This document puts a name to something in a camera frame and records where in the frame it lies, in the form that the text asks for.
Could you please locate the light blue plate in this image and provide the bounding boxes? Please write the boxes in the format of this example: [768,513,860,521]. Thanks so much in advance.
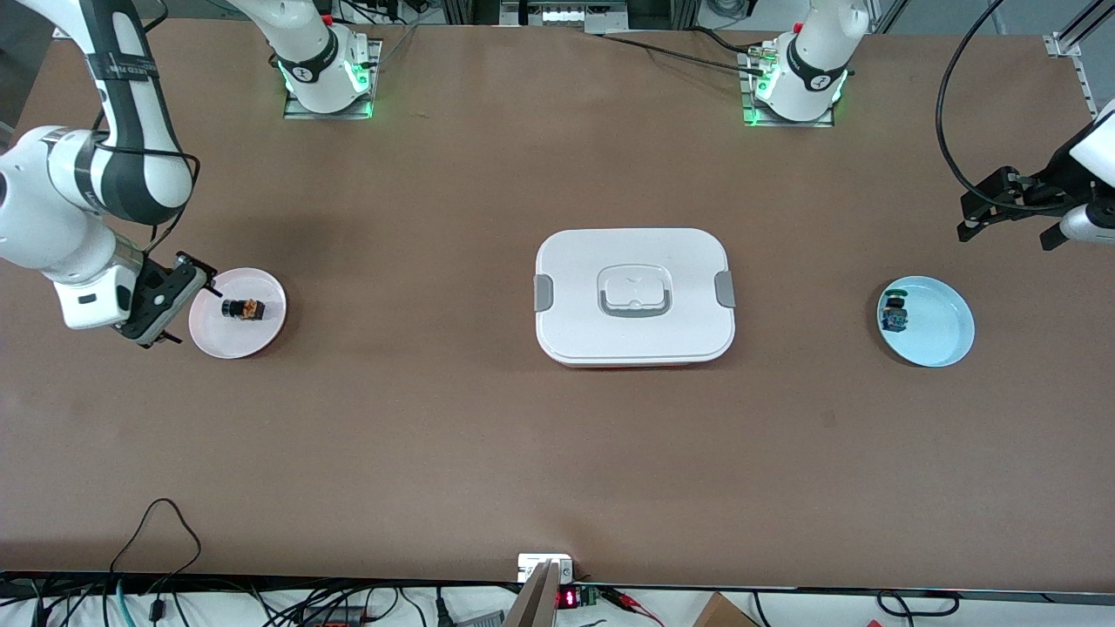
[876,276,976,368]

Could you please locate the aluminium camera pole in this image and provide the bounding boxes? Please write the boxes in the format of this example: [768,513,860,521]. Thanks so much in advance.
[503,562,560,627]

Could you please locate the grey control box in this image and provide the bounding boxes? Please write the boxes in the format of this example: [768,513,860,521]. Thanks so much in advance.
[501,0,630,34]

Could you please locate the aluminium frame profile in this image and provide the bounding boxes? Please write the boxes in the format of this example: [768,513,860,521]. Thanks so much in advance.
[1044,0,1115,58]

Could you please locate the brown cardboard box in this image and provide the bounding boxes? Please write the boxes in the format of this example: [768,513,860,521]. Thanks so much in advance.
[693,592,759,627]

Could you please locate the white mounting bracket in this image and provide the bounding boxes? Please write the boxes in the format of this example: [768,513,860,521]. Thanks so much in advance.
[517,554,574,583]

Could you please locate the black cable to arm base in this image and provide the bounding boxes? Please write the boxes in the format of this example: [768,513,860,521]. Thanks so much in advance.
[592,26,772,75]

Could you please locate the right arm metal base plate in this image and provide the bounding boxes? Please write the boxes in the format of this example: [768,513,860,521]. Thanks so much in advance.
[283,39,382,120]

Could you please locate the red clip lead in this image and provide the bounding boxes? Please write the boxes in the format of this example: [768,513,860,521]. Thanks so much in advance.
[601,588,663,626]

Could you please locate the white lunch box grey latches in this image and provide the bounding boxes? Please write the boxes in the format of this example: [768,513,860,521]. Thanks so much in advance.
[533,228,737,368]

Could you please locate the black cable coil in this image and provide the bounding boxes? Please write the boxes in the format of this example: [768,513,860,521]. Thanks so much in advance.
[875,590,959,617]

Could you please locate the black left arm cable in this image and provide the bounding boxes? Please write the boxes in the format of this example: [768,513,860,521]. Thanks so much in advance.
[936,0,1059,214]

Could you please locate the perforated white metal strip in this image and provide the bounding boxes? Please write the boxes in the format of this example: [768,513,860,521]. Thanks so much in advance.
[1076,54,1101,118]

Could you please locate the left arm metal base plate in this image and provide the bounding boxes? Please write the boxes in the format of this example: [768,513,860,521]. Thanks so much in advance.
[740,48,835,128]

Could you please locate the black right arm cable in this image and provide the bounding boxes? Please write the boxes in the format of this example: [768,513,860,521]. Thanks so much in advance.
[87,0,201,262]

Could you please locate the black looped cable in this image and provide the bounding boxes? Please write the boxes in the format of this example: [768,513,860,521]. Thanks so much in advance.
[109,498,203,602]

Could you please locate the pink plate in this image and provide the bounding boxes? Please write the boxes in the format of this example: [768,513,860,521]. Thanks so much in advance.
[188,267,287,360]

